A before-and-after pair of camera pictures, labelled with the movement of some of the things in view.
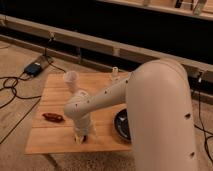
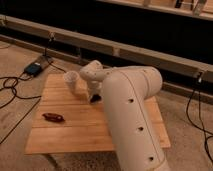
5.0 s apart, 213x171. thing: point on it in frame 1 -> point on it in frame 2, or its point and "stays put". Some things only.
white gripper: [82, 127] -> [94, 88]
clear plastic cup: [71, 79] stays put
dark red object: [54, 118] stays put
